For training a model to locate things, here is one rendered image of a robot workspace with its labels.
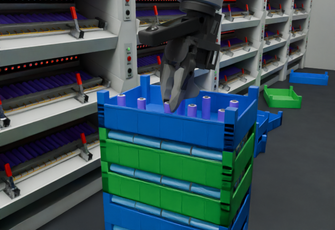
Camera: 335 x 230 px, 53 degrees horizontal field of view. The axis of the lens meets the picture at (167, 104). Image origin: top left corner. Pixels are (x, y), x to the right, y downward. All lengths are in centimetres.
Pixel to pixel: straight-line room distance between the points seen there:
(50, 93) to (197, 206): 59
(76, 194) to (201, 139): 68
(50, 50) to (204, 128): 53
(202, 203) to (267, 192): 64
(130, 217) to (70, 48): 51
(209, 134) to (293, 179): 84
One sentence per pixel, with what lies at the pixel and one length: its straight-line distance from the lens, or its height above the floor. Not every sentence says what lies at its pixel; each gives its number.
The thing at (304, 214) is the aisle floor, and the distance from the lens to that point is 124.
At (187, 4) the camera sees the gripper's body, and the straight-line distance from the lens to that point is 67.
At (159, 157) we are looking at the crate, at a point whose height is 36.
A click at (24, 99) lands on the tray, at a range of 103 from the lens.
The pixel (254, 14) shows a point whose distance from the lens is 241.
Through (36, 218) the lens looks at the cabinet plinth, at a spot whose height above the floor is 4.
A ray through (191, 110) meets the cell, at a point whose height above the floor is 46.
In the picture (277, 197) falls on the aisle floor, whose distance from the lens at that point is 130.
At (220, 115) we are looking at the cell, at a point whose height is 46.
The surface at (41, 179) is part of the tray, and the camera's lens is 108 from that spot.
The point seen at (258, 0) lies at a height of 67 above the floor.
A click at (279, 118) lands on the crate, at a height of 5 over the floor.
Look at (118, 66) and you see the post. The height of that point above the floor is 45.
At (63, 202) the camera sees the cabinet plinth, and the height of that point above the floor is 4.
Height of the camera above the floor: 66
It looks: 17 degrees down
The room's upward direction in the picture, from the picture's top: straight up
